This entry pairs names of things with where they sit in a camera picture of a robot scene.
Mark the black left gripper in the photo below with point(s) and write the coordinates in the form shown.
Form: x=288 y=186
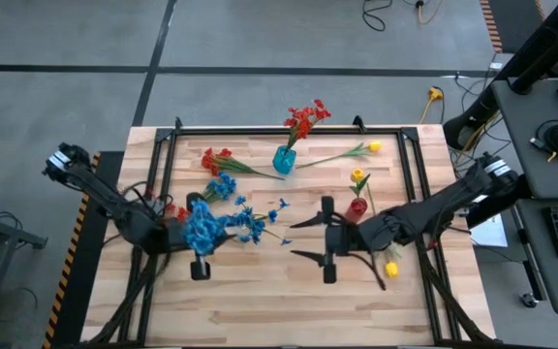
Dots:
x=200 y=269

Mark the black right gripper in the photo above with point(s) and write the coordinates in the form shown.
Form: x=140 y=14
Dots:
x=342 y=237

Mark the blue artificial flower sprig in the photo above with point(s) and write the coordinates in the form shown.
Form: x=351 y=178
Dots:
x=223 y=186
x=201 y=230
x=255 y=224

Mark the red ribbed glass vase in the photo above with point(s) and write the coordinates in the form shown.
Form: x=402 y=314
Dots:
x=356 y=209

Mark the yellow artificial tulip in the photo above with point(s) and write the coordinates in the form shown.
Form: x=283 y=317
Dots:
x=391 y=269
x=357 y=174
x=376 y=146

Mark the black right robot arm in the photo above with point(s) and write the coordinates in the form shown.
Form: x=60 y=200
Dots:
x=429 y=213

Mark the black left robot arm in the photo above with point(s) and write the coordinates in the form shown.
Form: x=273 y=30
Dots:
x=129 y=218

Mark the clear faceted glass vase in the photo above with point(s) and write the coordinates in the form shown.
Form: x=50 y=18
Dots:
x=247 y=230

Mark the teal glass vase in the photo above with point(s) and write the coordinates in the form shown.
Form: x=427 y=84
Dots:
x=284 y=162

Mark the black hazard-striped floor mat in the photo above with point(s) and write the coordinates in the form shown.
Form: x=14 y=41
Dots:
x=90 y=262

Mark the white paper sheet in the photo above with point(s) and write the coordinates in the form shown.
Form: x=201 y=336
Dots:
x=492 y=237

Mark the black desk leg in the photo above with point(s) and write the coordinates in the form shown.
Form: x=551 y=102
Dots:
x=497 y=208

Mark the grey metal side table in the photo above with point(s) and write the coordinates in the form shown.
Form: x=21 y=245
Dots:
x=3 y=229

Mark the black caster wheel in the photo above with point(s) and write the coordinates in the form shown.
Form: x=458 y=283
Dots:
x=529 y=300

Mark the white power adapter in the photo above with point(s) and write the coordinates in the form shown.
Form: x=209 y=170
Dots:
x=496 y=66

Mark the orange black striped strip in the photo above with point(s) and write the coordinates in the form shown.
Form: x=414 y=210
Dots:
x=491 y=26

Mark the black tower fan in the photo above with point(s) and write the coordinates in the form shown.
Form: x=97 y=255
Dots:
x=526 y=55

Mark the black aluminium table frame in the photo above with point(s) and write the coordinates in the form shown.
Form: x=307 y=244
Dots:
x=211 y=131

